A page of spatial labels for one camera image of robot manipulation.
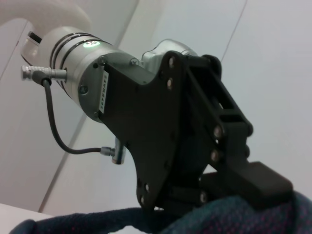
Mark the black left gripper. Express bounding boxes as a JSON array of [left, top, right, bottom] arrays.
[[98, 50, 215, 210]]

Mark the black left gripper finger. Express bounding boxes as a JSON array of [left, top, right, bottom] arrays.
[[185, 54, 293, 211], [167, 186, 208, 213]]

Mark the dark teal insulated lunch bag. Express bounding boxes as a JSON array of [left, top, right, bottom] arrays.
[[9, 189, 312, 234]]

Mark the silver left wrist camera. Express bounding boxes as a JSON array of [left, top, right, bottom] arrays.
[[140, 39, 199, 75]]

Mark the left arm cable with connector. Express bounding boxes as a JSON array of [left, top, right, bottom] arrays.
[[21, 64, 127, 165]]

